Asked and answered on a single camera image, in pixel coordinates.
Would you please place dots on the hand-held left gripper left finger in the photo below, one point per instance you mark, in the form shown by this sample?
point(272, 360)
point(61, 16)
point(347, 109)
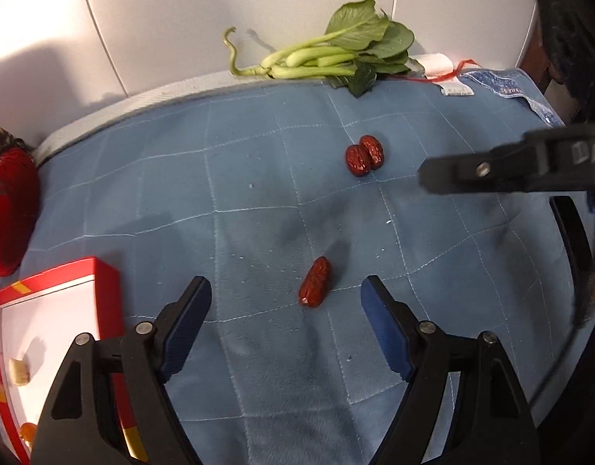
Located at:
point(186, 329)

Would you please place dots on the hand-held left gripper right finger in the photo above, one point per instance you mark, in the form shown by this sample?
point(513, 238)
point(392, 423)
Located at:
point(382, 329)

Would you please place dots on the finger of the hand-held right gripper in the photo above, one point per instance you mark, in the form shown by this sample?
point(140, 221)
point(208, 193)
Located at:
point(581, 261)
point(472, 172)

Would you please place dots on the red date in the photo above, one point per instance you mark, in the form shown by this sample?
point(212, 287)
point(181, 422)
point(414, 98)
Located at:
point(316, 283)
point(357, 161)
point(374, 151)

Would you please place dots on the red box with white inside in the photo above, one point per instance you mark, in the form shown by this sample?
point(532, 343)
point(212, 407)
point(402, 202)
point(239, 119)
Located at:
point(108, 281)

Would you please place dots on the white fabric label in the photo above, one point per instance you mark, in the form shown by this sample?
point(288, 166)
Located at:
point(457, 89)

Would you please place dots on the blue patterned towel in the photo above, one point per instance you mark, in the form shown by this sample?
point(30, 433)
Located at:
point(510, 87)

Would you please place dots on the dark wooden furniture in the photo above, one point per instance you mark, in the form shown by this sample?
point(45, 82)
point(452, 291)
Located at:
point(534, 63)

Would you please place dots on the white folded cloth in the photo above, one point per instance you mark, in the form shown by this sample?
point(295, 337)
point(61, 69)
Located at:
point(435, 64)

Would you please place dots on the dark cloth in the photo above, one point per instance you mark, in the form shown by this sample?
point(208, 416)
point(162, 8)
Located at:
point(578, 34)

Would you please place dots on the blue quilted blanket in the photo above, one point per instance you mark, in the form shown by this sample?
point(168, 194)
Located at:
point(258, 193)

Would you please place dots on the beige fruit piece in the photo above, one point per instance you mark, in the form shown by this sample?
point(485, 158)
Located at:
point(19, 372)

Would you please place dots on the green bok choy bunch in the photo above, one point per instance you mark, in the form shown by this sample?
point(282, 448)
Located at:
point(326, 53)

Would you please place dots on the orange fruit piece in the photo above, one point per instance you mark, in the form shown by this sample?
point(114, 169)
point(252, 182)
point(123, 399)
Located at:
point(29, 433)

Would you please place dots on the red cloth bundle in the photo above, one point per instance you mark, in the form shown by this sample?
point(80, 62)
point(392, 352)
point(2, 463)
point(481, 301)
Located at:
point(12, 213)

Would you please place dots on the brown fuzzy cloth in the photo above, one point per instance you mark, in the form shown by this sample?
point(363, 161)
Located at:
point(2, 140)

